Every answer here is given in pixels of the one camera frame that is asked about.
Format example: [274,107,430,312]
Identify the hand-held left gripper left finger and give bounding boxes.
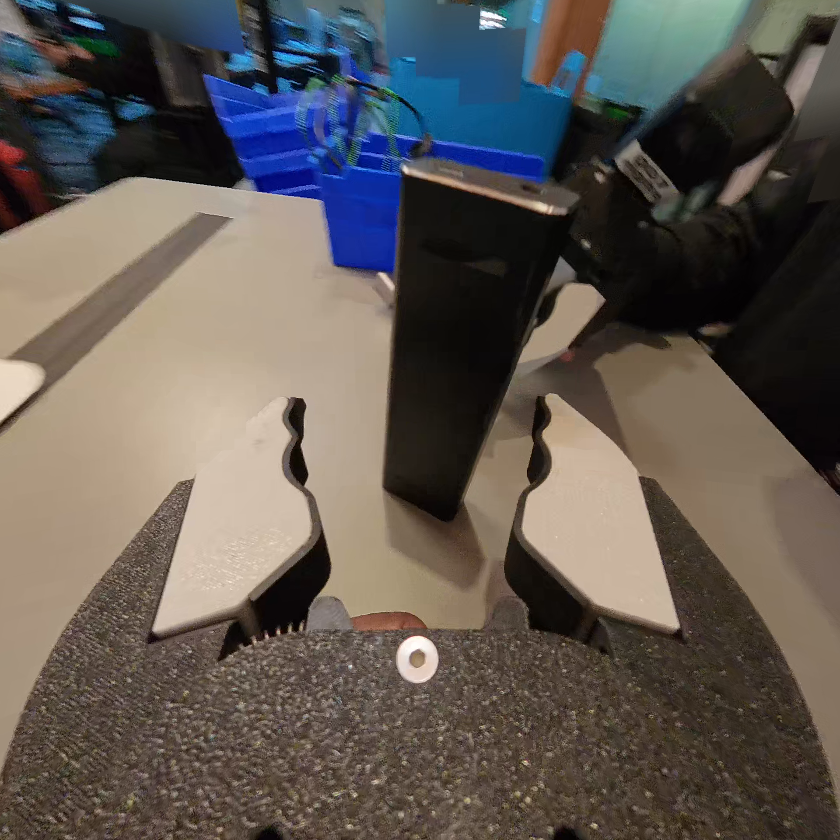
[151,395,331,644]

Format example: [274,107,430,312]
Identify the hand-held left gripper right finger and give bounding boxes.
[504,394,681,647]

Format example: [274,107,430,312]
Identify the blue plastic bin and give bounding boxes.
[319,130,547,271]
[202,73,329,198]

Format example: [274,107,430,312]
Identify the black USB hub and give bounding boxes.
[382,157,581,522]

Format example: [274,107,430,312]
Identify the green braided cable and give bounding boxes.
[294,73,403,173]

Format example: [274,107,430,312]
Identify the person's right forearm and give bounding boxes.
[577,197,840,342]

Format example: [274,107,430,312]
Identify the grey desk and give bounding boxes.
[0,176,840,723]

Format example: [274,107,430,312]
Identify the person's left hand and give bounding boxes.
[351,612,429,633]

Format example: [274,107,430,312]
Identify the wooden beam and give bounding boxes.
[530,0,613,88]

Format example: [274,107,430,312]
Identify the blue partition panel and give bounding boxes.
[387,56,573,181]

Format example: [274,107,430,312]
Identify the person's black jacket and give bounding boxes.
[709,190,840,493]

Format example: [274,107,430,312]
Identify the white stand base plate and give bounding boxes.
[0,358,47,427]

